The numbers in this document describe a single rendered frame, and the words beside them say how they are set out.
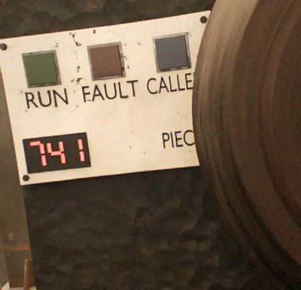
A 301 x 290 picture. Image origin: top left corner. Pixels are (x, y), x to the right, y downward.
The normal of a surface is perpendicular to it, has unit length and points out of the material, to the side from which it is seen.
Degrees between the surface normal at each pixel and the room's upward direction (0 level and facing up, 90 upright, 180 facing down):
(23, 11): 90
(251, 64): 90
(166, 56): 90
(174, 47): 90
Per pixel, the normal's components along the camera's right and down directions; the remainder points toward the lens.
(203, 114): -0.14, 0.13
